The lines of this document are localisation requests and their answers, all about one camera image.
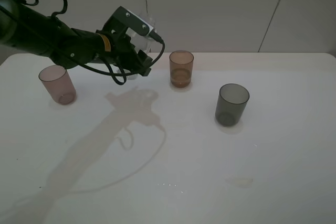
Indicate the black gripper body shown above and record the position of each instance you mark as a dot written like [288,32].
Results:
[117,49]

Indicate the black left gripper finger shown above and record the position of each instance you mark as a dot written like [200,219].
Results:
[140,64]

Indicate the clear plastic water bottle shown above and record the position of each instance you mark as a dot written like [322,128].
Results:
[142,43]

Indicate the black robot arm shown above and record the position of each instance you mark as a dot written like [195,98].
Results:
[47,36]

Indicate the orange translucent plastic cup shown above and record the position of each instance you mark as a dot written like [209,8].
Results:
[181,66]

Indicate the pink translucent plastic cup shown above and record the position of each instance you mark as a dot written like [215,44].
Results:
[58,83]

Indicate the grey translucent plastic cup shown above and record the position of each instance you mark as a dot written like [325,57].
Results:
[231,103]

